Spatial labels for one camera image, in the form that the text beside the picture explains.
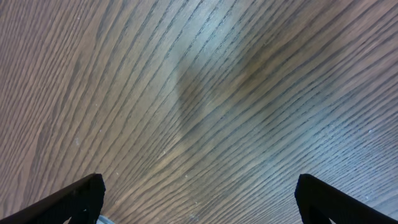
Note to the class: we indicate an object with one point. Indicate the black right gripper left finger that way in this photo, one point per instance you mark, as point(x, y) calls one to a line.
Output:
point(80, 202)

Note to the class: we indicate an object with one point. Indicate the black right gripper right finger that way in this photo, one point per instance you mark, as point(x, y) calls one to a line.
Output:
point(320, 203)

